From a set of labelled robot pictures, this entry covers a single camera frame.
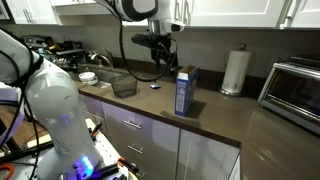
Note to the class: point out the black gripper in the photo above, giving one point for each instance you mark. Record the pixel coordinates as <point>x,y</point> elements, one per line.
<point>161,46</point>

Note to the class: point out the small blue packet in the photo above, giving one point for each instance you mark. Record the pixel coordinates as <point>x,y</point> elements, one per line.
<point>154,86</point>

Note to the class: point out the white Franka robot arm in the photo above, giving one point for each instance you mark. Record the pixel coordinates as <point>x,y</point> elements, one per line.
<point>56,100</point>

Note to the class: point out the blue fruit snack box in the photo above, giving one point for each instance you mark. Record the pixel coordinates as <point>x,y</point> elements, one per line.
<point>183,96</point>

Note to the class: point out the kitchen sink basin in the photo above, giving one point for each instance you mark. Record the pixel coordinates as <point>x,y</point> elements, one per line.
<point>106,74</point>

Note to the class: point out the chrome kitchen faucet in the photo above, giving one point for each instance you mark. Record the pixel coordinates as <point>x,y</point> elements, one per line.
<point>101,57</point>

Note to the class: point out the white paper towel roll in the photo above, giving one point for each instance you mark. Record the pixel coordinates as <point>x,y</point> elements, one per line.
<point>242,47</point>
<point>236,70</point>

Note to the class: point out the lavender lower cabinet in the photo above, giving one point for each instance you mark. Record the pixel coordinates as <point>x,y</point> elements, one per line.
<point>160,140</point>

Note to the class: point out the white bowl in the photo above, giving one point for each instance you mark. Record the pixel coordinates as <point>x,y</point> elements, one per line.
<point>88,78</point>

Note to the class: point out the white upper cabinets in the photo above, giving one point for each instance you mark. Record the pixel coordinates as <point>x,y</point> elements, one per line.
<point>233,11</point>

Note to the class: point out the black dish rack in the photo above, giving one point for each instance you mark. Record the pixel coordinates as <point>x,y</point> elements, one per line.
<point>68,53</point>

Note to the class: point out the white perforated mounting table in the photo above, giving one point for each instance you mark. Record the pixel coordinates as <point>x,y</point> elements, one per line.
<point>108,150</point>

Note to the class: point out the silver toaster oven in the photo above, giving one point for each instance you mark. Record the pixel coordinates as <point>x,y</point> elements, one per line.
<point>293,93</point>

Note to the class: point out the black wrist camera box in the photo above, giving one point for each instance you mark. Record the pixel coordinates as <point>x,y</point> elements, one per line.
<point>142,39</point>

